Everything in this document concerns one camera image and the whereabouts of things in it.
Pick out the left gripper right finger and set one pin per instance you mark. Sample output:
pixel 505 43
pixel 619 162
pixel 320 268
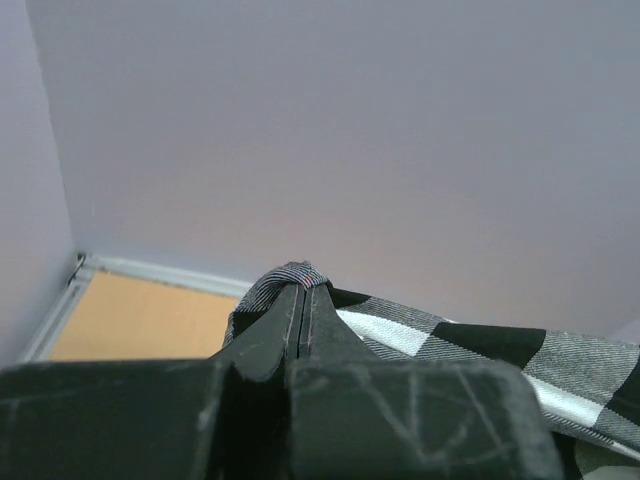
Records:
pixel 324 336

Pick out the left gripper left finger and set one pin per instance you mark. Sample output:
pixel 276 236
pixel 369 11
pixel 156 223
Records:
pixel 266 346

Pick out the black white checkered shirt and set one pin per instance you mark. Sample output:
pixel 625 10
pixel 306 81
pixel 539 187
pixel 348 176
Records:
pixel 587 387

